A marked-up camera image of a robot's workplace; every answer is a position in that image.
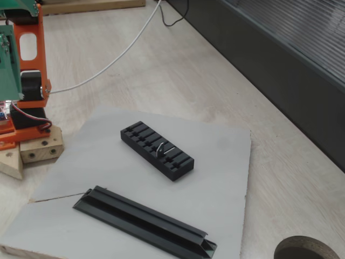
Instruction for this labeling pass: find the small metal hook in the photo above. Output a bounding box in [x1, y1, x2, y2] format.
[155, 141, 166, 159]

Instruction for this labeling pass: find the black slotted block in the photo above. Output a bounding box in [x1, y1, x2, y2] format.
[120, 121, 195, 182]

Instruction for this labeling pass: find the red controller circuit board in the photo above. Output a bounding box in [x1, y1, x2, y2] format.
[0, 100, 12, 126]

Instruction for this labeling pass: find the wooden block with holes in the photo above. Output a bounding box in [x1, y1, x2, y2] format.
[19, 124, 65, 165]

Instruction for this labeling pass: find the wooden wedge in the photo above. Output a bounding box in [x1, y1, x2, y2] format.
[0, 144, 24, 181]

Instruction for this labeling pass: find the wooden plank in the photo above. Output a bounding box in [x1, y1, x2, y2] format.
[42, 0, 146, 16]

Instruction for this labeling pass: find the grey board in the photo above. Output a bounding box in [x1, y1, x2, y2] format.
[0, 105, 252, 259]

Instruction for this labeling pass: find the dark cabinet front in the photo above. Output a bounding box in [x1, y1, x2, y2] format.
[164, 0, 345, 174]

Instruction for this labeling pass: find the ribbed grey panel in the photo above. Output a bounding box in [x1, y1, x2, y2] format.
[220, 0, 345, 87]

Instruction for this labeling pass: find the base servo wire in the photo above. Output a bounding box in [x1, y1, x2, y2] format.
[10, 101, 53, 133]

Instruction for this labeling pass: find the white cable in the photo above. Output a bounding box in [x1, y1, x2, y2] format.
[50, 0, 163, 95]

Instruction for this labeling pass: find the black cable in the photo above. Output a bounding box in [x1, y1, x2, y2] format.
[154, 0, 190, 28]

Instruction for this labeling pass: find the black plastic rail profile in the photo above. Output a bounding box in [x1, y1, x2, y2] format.
[72, 185, 218, 259]

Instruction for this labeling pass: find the round table cable hole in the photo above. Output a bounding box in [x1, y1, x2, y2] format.
[273, 235, 342, 259]

